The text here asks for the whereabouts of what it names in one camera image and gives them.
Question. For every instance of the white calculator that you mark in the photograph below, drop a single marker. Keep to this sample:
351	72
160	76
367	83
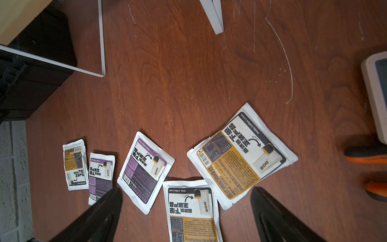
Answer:
374	70

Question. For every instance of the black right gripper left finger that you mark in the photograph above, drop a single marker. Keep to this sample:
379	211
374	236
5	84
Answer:
98	223

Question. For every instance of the yellow coffee bag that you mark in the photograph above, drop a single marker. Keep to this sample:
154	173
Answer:
240	155
192	211
75	165

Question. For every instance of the purple coffee bag middle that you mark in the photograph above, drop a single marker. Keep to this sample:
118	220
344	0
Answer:
144	171

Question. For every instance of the black plastic toolbox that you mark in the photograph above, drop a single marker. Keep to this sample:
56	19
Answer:
25	82

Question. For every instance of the purple coffee bag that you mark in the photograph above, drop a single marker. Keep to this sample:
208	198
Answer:
101	170
144	171

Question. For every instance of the orange handled pliers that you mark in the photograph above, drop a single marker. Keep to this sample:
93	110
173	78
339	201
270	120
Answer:
374	160

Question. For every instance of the yellow coffee bag bottom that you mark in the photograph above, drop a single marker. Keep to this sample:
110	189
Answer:
192	211

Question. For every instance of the white frame wooden shelf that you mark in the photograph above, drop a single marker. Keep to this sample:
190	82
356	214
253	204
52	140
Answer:
85	23

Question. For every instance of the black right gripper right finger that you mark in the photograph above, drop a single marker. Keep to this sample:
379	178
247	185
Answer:
275	223

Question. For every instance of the purple coffee bag left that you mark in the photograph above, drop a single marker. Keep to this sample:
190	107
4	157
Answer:
101	170

